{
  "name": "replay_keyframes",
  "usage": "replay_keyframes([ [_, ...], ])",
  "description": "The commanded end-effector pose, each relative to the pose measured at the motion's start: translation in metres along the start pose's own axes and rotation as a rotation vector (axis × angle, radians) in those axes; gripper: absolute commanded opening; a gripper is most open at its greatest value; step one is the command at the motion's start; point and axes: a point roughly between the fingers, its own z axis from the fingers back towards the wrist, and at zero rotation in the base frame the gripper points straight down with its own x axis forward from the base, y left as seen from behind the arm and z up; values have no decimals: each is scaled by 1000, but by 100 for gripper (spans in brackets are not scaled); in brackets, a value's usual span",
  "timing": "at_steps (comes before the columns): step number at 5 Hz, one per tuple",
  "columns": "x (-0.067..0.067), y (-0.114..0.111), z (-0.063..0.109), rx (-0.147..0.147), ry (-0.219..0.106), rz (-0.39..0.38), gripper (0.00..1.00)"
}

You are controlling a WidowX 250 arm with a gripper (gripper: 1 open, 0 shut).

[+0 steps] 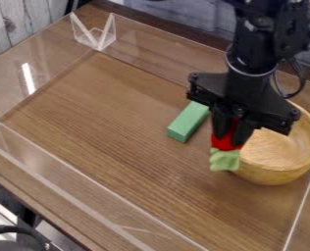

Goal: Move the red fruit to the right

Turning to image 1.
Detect clear acrylic tray enclosure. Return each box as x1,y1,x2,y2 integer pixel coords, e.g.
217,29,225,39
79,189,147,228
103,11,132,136
0,9,310,251

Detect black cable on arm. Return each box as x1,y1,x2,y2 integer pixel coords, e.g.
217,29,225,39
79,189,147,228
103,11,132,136
270,56,306,100

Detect green rectangular block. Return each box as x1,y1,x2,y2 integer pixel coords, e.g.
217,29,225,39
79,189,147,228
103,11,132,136
166,101,209,143

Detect red felt strawberry toy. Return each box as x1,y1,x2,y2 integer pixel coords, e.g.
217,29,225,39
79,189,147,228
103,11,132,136
209,119,242,172

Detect black equipment bottom left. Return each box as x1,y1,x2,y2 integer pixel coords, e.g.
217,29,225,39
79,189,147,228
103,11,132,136
0,219,64,251

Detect light wooden bowl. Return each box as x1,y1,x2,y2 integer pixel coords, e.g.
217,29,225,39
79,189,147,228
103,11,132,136
230,103,310,185

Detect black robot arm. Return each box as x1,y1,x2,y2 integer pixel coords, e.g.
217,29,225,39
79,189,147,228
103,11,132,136
186,0,310,151

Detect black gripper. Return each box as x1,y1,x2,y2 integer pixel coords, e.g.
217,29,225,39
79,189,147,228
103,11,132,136
186,69,301,146

